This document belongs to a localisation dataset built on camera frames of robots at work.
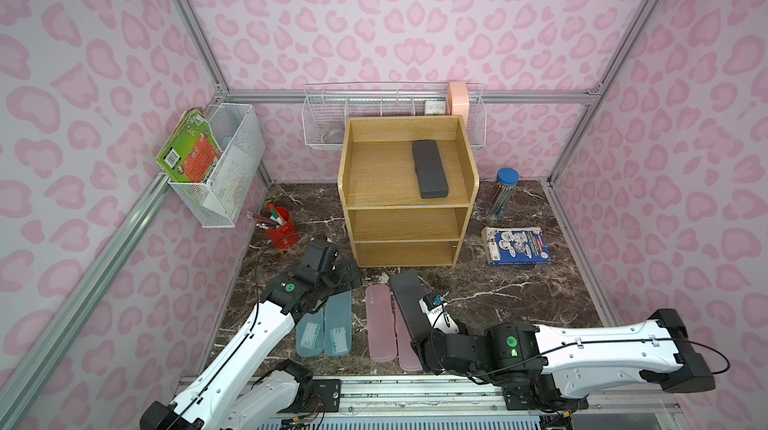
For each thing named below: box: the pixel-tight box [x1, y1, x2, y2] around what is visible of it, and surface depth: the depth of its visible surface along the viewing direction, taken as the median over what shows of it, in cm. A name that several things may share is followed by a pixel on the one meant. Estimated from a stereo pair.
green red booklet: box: [156, 107, 223, 183], surface depth 73 cm
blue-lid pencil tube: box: [486, 167, 520, 221], surface depth 98 cm
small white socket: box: [425, 100, 447, 115], surface depth 94 cm
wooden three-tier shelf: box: [337, 115, 480, 268], surface depth 86 cm
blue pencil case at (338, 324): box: [324, 290, 353, 357], surface depth 84 cm
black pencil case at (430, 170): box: [412, 140, 449, 199], surface depth 80 cm
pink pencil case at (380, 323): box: [365, 283, 397, 363], surface depth 84 cm
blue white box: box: [481, 226, 551, 266], surface depth 100 cm
